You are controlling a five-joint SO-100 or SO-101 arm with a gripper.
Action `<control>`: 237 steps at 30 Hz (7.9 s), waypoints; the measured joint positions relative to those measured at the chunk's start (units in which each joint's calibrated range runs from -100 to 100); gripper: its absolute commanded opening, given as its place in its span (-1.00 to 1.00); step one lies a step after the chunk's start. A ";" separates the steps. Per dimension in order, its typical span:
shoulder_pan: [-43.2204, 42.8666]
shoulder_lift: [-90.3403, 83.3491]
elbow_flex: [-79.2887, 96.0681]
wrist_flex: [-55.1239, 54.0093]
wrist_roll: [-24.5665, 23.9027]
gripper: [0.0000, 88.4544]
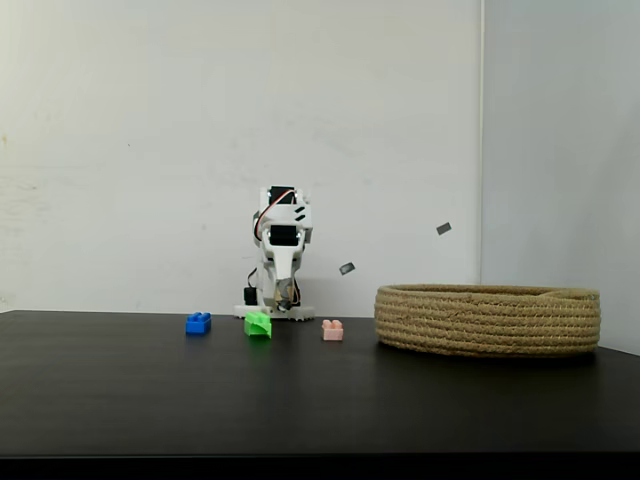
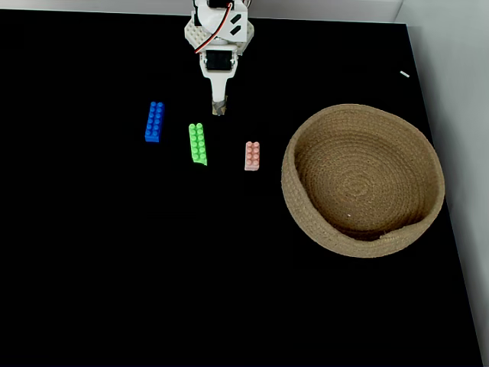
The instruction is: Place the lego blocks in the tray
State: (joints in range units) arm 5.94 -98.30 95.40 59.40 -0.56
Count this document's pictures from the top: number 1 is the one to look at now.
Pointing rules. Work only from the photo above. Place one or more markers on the green lego block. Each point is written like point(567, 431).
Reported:
point(258, 325)

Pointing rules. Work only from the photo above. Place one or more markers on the pink lego block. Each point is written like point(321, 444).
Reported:
point(333, 331)

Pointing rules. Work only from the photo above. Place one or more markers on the blue lego block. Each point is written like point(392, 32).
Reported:
point(198, 324)

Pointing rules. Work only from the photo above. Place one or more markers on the grey tape piece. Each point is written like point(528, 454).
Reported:
point(443, 228)
point(347, 268)

